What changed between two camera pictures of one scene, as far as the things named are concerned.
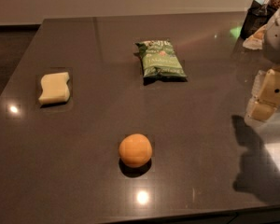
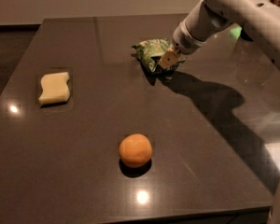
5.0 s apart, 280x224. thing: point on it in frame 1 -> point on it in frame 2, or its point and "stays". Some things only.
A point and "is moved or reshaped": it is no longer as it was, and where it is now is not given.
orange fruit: x=135 y=149 stays
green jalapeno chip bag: x=159 y=62 is moved or reshaped
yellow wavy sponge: x=55 y=88 stays
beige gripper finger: x=274 y=91 -> x=190 y=35
